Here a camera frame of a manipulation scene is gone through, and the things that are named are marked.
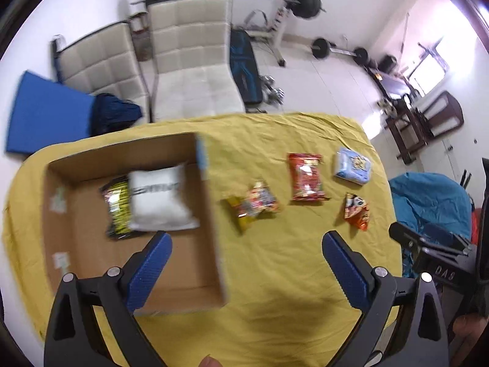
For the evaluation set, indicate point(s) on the person's right hand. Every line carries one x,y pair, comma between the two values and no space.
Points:
472,330

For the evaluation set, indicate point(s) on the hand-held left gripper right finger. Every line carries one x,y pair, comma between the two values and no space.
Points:
345,271

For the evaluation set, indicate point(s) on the light blue snack packet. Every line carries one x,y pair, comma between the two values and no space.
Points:
351,166

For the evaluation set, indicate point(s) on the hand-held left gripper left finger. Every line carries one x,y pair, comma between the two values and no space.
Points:
149,271

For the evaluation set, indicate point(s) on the large beige padded chair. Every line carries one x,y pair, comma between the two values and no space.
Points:
191,65

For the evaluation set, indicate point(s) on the blue foam mat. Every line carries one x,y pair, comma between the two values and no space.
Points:
46,114

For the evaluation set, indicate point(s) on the dark wooden desk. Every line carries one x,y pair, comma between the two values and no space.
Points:
393,84

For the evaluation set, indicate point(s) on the window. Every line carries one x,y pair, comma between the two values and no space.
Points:
428,72

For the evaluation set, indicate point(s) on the white snack packet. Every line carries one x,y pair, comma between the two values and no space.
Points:
160,206

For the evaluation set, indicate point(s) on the blue bean bag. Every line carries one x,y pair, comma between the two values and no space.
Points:
420,198

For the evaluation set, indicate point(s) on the yellow tablecloth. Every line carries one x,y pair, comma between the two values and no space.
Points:
290,275

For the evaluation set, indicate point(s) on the dark wooden chair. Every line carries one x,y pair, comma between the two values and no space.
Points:
447,111

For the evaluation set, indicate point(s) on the white barbell rack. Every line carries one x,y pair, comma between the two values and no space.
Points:
280,26

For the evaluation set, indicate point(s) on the multicoloured snack packet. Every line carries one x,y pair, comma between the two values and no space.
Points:
254,202

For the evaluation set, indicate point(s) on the black bag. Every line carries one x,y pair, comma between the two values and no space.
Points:
389,64

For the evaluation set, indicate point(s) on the yellow and black snack packet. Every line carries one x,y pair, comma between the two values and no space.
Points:
116,210

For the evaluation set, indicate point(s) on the metal dumbbells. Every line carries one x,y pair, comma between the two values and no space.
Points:
273,93

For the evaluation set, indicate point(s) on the black and blue weight bench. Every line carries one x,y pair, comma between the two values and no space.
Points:
244,68

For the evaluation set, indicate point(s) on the small beige padded chair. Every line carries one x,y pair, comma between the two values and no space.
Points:
99,65

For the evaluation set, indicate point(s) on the red snack packet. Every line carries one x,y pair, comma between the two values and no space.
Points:
305,179

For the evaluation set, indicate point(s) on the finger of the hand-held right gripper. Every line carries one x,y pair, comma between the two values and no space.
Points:
445,269
439,241

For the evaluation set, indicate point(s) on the person's left hand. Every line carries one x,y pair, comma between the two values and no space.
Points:
211,362

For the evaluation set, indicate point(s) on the short barbell with small plates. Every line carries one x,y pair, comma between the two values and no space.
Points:
320,47

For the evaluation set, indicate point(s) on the cardboard box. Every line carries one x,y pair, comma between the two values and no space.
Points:
84,214

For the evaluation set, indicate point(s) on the small orange snack packet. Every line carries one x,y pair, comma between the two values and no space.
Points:
357,212

